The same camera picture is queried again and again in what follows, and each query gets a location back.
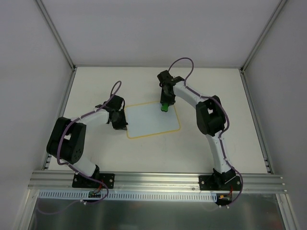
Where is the yellow-framed small whiteboard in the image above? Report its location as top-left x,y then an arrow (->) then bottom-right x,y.
125,102 -> 181,139

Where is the left aluminium frame post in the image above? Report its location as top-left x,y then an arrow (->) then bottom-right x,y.
35,0 -> 77,171

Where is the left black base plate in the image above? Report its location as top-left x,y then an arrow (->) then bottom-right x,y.
72,172 -> 115,189

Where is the white slotted cable duct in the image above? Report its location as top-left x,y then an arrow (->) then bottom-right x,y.
38,190 -> 217,203

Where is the aluminium frame post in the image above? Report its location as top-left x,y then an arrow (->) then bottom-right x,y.
35,0 -> 77,171
239,0 -> 288,174

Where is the right aluminium frame post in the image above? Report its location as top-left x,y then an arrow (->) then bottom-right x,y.
239,0 -> 288,174

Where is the aluminium front rail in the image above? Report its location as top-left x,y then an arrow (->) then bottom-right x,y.
27,170 -> 288,194

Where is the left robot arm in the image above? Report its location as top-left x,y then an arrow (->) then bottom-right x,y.
46,95 -> 128,189

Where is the green whiteboard eraser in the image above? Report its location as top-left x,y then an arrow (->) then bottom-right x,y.
160,103 -> 170,112

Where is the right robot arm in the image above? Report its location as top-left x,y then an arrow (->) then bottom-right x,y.
157,70 -> 236,190

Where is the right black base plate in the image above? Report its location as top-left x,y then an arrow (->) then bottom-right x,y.
199,174 -> 242,191

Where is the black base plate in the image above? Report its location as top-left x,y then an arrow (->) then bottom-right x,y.
199,174 -> 242,191
72,172 -> 115,189

